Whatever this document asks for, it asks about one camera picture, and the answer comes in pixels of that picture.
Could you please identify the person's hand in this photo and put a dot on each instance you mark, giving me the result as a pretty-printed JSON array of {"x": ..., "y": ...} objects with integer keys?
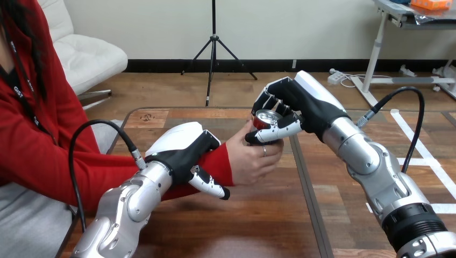
[{"x": 253, "y": 160}]

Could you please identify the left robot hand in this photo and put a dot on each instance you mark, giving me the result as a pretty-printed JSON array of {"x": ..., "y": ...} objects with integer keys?
[{"x": 178, "y": 149}]

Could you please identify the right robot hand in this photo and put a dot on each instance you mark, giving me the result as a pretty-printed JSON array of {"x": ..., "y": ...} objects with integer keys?
[{"x": 306, "y": 101}]

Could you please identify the red and white drink can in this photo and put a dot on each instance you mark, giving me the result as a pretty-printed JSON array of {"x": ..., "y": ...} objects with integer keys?
[{"x": 265, "y": 119}]

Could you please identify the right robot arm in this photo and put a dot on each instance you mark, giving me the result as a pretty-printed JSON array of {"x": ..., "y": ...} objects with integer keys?
[{"x": 388, "y": 181}]

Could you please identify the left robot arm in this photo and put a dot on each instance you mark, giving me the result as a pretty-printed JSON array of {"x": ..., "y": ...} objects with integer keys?
[{"x": 124, "y": 210}]

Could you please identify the person's body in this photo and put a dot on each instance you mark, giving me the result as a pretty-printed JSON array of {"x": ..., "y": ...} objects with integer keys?
[{"x": 32, "y": 135}]

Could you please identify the white power strip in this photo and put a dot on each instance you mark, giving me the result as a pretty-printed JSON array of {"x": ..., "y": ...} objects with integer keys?
[{"x": 336, "y": 77}]

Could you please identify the black tripod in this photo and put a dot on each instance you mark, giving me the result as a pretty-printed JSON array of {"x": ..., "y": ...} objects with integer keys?
[{"x": 213, "y": 53}]

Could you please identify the white desk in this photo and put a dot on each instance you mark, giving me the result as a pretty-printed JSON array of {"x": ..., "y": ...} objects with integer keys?
[{"x": 402, "y": 53}]

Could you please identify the white cushioned chair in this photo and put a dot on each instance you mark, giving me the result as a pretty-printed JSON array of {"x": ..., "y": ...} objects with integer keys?
[{"x": 82, "y": 53}]

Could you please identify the orange thing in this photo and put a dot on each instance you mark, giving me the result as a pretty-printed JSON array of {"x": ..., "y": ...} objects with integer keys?
[{"x": 431, "y": 4}]

